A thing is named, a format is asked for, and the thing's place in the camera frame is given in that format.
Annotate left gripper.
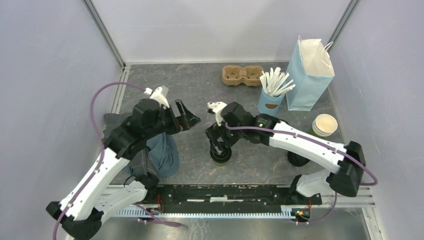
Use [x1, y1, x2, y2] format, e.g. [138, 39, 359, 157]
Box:
[146, 98, 202, 139]

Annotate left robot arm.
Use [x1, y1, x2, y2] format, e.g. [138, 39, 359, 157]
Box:
[46, 98, 201, 240]

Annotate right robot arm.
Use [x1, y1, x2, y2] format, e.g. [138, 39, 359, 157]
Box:
[205, 101, 366, 204]

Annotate blue cloth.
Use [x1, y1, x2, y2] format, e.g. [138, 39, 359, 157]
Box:
[129, 134, 180, 179]

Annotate grey checked cloth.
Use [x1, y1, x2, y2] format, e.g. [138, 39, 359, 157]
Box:
[102, 112, 158, 177]

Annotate brown cardboard cup carrier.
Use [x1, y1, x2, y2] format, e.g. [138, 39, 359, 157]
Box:
[222, 65, 264, 87]

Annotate blue straw holder cup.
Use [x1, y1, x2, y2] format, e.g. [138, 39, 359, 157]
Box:
[257, 88, 285, 116]

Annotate stack of black lids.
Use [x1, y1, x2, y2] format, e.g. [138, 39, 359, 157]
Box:
[287, 151, 310, 167]

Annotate white wrapped straws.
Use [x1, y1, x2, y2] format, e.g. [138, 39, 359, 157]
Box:
[259, 67, 296, 98]

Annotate stack of green paper cups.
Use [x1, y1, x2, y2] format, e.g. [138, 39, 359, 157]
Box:
[309, 114, 339, 138]

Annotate light blue paper bag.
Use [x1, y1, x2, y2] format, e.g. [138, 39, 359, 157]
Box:
[285, 36, 335, 111]

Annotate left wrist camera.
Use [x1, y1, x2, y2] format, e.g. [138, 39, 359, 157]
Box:
[144, 85, 170, 109]

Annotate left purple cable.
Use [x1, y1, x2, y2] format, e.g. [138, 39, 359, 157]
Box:
[52, 82, 182, 240]

